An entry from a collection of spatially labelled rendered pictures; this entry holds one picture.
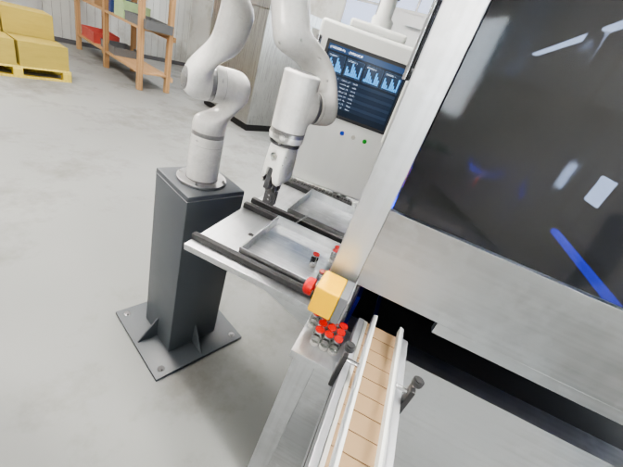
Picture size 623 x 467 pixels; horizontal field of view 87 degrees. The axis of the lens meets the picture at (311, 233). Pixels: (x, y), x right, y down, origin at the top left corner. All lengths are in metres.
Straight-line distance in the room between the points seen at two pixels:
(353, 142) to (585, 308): 1.23
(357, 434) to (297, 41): 0.79
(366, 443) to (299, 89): 0.68
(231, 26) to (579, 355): 1.17
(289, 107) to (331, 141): 0.97
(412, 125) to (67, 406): 1.57
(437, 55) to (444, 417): 0.81
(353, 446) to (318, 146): 1.41
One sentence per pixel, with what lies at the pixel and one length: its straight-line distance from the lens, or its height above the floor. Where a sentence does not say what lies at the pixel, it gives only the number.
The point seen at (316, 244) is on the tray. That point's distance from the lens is 1.10.
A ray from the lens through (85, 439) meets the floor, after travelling 1.63.
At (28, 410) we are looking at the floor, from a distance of 1.74.
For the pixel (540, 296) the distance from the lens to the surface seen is 0.76.
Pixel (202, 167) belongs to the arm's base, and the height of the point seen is 0.94.
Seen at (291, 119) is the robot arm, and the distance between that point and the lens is 0.78.
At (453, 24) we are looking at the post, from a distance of 0.63.
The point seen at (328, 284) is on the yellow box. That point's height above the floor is 1.03.
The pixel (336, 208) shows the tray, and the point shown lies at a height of 0.88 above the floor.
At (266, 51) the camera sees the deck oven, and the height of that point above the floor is 1.15.
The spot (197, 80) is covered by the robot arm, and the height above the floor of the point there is 1.23.
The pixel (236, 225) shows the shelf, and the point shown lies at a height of 0.88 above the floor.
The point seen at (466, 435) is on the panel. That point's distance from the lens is 1.03.
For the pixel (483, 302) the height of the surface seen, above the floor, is 1.11.
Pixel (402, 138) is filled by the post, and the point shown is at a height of 1.35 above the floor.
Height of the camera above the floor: 1.44
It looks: 29 degrees down
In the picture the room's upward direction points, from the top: 20 degrees clockwise
